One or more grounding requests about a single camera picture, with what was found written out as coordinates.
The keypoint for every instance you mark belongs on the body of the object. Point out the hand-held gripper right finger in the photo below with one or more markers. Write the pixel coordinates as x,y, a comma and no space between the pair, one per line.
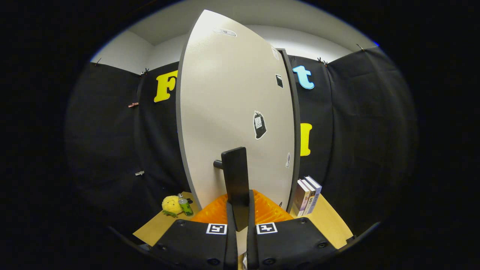
250,243

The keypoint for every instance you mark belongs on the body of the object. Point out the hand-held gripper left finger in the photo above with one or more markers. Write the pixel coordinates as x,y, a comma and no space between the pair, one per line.
231,243

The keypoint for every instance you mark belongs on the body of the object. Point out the dark grey shoe cabinet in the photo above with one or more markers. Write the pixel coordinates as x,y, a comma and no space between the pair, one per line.
296,150

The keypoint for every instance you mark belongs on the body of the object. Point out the green drink bottle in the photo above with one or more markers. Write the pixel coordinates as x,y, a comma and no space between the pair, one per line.
185,207

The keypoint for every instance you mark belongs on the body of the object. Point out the thick white book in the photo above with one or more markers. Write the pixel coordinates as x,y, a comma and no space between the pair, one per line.
300,198

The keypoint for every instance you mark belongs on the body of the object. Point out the yellow plush toy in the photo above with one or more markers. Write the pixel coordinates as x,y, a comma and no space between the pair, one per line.
171,205

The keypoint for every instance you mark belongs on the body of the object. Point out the thin white book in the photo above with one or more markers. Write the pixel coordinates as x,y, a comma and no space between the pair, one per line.
310,197

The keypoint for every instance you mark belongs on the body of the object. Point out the black backdrop cloth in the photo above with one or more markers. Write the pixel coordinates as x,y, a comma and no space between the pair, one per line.
375,131

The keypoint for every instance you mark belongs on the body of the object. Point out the red cloth clip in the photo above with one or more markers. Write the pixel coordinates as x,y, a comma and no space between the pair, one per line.
133,105

